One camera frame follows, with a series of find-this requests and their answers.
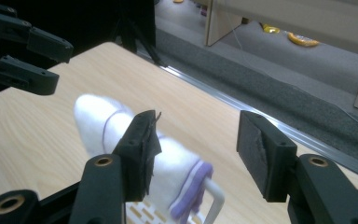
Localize white cloth with purple stripes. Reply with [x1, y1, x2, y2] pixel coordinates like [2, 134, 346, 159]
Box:
[73, 93, 214, 224]

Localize black curtain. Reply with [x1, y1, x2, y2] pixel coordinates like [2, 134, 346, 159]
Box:
[0, 0, 157, 101]

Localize light wooden bench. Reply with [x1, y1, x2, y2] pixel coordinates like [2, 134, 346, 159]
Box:
[204, 0, 358, 111]

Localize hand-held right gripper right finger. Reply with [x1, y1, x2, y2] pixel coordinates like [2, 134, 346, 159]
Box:
[236, 110, 299, 203]

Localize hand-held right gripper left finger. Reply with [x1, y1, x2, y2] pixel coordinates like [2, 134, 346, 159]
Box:
[111, 109, 163, 203]

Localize aluminium floor rail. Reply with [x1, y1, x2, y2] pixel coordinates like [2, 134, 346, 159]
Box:
[134, 50, 358, 185]

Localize small yellow item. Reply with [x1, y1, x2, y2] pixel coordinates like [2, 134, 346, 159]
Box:
[261, 23, 282, 35]

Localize black metal stand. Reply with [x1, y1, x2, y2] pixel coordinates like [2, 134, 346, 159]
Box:
[116, 0, 170, 68]

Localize white plastic rack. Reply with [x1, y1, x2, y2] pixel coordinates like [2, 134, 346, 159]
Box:
[124, 177, 227, 224]

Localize yellow round item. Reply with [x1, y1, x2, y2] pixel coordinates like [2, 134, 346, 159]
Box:
[287, 31, 321, 49]

